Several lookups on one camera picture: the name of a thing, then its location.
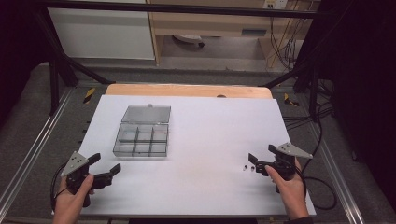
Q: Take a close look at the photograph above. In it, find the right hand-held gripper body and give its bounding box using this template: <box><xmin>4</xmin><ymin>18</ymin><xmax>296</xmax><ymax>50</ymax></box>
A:
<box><xmin>255</xmin><ymin>142</ymin><xmax>314</xmax><ymax>194</ymax></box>

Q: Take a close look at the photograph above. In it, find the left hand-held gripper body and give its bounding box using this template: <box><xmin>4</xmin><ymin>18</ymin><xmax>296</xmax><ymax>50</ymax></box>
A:
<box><xmin>60</xmin><ymin>150</ymin><xmax>113</xmax><ymax>208</ymax></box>

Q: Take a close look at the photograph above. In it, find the clear plastic compartment box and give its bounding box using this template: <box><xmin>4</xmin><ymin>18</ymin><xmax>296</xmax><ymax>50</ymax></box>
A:
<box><xmin>112</xmin><ymin>104</ymin><xmax>172</xmax><ymax>158</ymax></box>

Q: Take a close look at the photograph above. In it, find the person's right hand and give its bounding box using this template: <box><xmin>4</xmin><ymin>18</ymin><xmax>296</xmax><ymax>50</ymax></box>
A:
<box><xmin>264</xmin><ymin>158</ymin><xmax>310</xmax><ymax>220</ymax></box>

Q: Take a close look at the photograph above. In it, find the person's left hand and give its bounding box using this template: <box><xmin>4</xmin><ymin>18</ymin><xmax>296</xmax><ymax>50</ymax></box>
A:
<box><xmin>51</xmin><ymin>173</ymin><xmax>95</xmax><ymax>224</ymax></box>

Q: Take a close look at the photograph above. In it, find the white table cover sheet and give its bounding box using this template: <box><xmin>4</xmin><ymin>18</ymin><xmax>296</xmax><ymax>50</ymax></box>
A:
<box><xmin>51</xmin><ymin>94</ymin><xmax>317</xmax><ymax>217</ymax></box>

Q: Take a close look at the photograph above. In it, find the wooden table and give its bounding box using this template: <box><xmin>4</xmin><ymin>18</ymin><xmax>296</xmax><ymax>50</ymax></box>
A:
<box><xmin>105</xmin><ymin>83</ymin><xmax>274</xmax><ymax>100</ymax></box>

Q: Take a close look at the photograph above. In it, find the black curtain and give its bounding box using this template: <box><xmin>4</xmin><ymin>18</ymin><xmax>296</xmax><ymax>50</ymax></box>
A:
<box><xmin>0</xmin><ymin>0</ymin><xmax>54</xmax><ymax>124</ymax></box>
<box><xmin>311</xmin><ymin>0</ymin><xmax>396</xmax><ymax>214</ymax></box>

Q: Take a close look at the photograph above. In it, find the white cabinet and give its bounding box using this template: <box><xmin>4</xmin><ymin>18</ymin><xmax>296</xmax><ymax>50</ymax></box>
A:
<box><xmin>47</xmin><ymin>0</ymin><xmax>156</xmax><ymax>61</ymax></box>

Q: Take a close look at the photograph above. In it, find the white chair base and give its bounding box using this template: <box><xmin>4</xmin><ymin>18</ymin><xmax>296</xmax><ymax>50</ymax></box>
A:
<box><xmin>171</xmin><ymin>34</ymin><xmax>206</xmax><ymax>49</ymax></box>

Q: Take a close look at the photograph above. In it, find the light wooden desk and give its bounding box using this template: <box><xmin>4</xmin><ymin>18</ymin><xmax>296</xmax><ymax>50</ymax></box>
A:
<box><xmin>146</xmin><ymin>0</ymin><xmax>321</xmax><ymax>69</ymax></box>

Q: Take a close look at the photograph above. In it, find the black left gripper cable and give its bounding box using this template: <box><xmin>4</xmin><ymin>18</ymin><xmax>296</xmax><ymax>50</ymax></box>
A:
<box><xmin>49</xmin><ymin>162</ymin><xmax>69</xmax><ymax>213</ymax></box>

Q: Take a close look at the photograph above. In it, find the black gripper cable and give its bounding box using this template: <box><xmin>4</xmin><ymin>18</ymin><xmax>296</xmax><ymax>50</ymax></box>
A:
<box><xmin>49</xmin><ymin>162</ymin><xmax>69</xmax><ymax>213</ymax></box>
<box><xmin>293</xmin><ymin>102</ymin><xmax>338</xmax><ymax>211</ymax></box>

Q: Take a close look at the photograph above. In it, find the aluminium floor rail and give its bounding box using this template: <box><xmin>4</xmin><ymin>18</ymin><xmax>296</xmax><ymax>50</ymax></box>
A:
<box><xmin>0</xmin><ymin>88</ymin><xmax>75</xmax><ymax>213</ymax></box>
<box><xmin>306</xmin><ymin>122</ymin><xmax>366</xmax><ymax>224</ymax></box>

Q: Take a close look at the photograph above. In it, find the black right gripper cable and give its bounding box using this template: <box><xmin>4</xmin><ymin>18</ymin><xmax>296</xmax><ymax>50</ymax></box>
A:
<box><xmin>293</xmin><ymin>102</ymin><xmax>338</xmax><ymax>211</ymax></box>

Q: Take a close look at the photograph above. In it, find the hanging cable bundle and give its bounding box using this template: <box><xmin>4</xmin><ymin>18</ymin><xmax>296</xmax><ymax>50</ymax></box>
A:
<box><xmin>268</xmin><ymin>17</ymin><xmax>305</xmax><ymax>72</ymax></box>

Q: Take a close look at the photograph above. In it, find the white wall outlet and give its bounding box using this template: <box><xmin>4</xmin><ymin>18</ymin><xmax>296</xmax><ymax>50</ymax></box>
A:
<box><xmin>262</xmin><ymin>0</ymin><xmax>290</xmax><ymax>10</ymax></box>

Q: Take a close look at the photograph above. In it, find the black metal frame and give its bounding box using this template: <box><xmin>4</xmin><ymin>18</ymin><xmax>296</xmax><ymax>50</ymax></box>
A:
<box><xmin>31</xmin><ymin>0</ymin><xmax>339</xmax><ymax>122</ymax></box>

